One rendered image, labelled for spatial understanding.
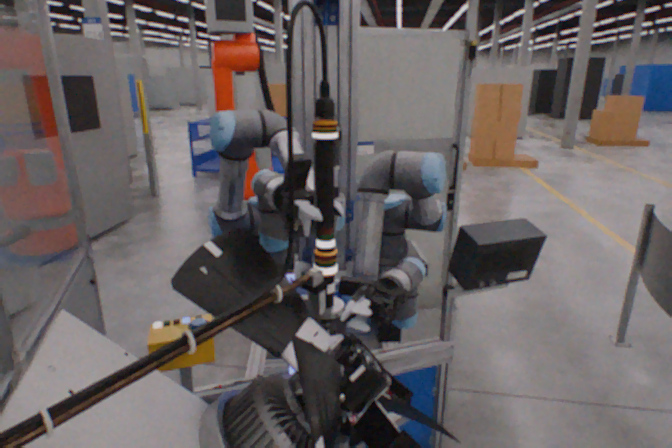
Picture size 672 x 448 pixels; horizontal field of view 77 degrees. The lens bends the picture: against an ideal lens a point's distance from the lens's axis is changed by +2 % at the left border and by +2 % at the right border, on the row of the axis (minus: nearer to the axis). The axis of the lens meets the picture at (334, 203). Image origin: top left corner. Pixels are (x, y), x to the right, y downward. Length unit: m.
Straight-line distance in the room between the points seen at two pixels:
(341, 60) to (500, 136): 7.49
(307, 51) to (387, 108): 1.17
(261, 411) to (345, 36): 1.32
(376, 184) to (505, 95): 7.79
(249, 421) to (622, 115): 12.79
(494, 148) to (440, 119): 6.13
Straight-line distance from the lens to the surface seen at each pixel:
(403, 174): 1.20
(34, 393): 0.66
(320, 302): 0.80
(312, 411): 0.49
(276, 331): 0.77
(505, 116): 8.96
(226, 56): 4.78
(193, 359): 1.23
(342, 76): 1.69
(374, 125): 2.73
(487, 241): 1.38
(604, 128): 13.09
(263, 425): 0.78
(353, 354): 0.77
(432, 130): 2.93
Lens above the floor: 1.71
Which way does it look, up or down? 17 degrees down
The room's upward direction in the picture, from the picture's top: straight up
